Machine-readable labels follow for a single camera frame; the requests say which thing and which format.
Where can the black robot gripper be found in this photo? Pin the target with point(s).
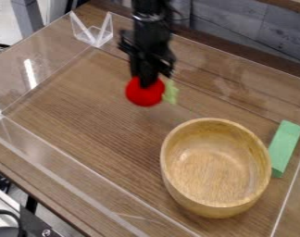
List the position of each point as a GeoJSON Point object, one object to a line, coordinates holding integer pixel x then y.
{"type": "Point", "coordinates": [146, 44]}

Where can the red plush tomato fruit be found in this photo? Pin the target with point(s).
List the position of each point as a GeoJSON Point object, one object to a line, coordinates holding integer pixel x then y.
{"type": "Point", "coordinates": [162, 91]}

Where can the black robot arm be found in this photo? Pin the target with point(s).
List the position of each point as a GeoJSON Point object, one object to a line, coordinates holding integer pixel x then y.
{"type": "Point", "coordinates": [152, 7]}

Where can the grey table leg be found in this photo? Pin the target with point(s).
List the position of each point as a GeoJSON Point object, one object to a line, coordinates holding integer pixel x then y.
{"type": "Point", "coordinates": [28, 16]}

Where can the wooden bowl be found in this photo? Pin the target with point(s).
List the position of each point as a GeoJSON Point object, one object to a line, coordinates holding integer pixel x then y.
{"type": "Point", "coordinates": [215, 167]}

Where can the green rectangular block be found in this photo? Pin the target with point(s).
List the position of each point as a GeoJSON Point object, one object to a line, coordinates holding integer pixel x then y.
{"type": "Point", "coordinates": [282, 145]}

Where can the black metal clamp bracket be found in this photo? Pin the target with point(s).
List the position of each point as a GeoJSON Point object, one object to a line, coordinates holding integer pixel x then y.
{"type": "Point", "coordinates": [33, 226]}

